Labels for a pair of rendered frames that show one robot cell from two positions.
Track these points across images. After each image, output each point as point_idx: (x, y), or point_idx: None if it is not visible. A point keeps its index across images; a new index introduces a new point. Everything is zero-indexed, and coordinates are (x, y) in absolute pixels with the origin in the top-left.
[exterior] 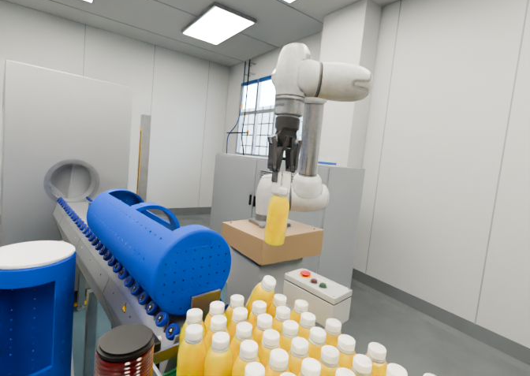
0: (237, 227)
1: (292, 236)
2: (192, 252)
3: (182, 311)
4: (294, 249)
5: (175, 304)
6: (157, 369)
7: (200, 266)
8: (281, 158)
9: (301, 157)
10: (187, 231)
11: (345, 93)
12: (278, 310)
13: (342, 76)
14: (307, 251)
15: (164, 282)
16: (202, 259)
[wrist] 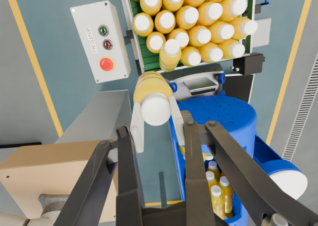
0: (114, 201)
1: (59, 162)
2: (223, 119)
3: (208, 95)
4: (61, 150)
5: (217, 97)
6: (251, 38)
7: (207, 113)
8: (187, 150)
9: None
10: (240, 135)
11: None
12: (172, 21)
13: None
14: (42, 148)
15: (238, 103)
16: (208, 116)
